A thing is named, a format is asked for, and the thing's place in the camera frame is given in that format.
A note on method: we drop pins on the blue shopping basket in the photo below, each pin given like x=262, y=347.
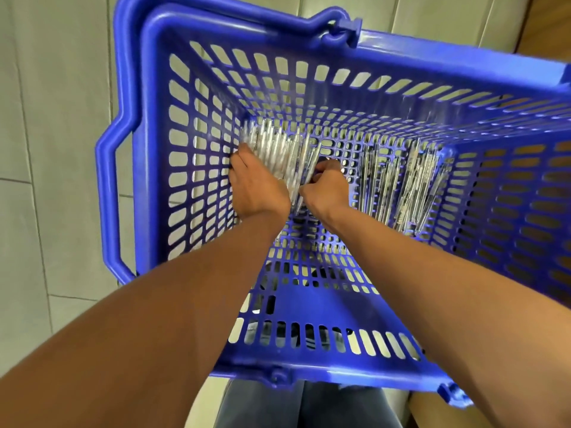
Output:
x=312, y=298

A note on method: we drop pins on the person's left hand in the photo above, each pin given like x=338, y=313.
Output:
x=259, y=187

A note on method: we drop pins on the person's left forearm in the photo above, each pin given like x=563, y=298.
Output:
x=152, y=334

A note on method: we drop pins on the person's right hand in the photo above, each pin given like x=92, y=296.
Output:
x=326, y=196

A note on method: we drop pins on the person's right forearm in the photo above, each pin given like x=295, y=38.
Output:
x=464, y=307

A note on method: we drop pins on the person's left leg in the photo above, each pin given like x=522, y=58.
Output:
x=259, y=407

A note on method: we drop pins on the person's leg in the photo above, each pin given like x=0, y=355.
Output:
x=259, y=407
x=352, y=410

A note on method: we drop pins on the person's right leg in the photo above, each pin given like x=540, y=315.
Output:
x=352, y=410

